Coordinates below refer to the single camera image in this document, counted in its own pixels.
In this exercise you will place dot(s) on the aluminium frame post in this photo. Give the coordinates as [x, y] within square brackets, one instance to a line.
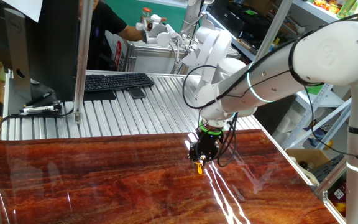
[331, 177]
[84, 46]
[275, 25]

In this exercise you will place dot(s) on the orange lidded jar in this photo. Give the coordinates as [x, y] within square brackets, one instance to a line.
[146, 14]

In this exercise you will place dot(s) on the bare person forearm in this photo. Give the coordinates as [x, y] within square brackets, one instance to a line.
[132, 32]

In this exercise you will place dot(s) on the person in black shirt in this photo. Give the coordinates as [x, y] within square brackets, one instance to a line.
[101, 37]

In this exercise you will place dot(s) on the red printed box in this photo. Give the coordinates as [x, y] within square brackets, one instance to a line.
[339, 197]

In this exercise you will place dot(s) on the silver aluminium case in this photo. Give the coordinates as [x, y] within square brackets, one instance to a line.
[151, 60]

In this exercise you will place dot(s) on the white paper sheet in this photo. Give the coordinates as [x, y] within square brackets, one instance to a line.
[23, 7]

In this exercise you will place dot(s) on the grey background robot link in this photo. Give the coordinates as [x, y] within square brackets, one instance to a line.
[193, 14]

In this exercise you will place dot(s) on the brown cardboard box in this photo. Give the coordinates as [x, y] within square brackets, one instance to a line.
[309, 155]

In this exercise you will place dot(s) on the black plastic tray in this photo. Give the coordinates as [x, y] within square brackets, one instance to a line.
[328, 169]

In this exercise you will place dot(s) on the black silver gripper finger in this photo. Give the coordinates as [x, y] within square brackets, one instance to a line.
[208, 160]
[193, 152]

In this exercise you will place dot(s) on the golden ball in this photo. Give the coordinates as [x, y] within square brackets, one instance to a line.
[328, 145]

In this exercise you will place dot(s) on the white foam pieces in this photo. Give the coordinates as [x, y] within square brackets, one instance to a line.
[287, 127]

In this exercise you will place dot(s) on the wood pattern table mat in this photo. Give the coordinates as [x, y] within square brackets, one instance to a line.
[104, 180]

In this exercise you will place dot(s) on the metal rod stand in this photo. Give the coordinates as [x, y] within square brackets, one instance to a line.
[181, 36]

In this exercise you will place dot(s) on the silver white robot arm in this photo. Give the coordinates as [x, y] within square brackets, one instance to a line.
[337, 53]

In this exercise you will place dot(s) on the white box red print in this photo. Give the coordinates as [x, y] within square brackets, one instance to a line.
[117, 53]

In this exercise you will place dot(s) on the black computer monitor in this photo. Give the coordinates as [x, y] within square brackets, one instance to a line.
[54, 46]

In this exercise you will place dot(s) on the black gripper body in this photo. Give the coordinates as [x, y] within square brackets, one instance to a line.
[208, 144]

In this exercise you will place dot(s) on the black pen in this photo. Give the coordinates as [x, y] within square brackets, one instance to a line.
[39, 98]

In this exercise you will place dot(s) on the blue cloth bundle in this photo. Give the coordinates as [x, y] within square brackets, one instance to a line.
[314, 138]

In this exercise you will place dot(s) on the person hand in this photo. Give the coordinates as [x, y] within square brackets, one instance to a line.
[144, 35]

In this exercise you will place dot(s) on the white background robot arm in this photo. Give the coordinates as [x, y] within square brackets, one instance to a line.
[213, 46]

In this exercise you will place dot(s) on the colourful toy pile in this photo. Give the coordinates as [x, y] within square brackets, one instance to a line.
[325, 4]

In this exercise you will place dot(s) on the black keyboard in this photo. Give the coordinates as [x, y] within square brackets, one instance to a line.
[117, 81]

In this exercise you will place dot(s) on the green cloth backdrop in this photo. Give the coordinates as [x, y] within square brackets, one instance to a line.
[129, 9]

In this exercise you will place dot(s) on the black panel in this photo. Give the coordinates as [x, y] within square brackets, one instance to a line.
[275, 116]

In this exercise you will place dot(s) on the white marker pen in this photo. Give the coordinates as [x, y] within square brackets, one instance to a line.
[40, 109]

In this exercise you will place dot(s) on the white metal shelf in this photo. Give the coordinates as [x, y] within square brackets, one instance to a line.
[315, 11]

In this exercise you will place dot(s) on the white handheld device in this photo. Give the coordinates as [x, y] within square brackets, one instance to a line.
[160, 31]

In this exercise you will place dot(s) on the black smartphone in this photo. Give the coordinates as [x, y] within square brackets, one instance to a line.
[136, 92]

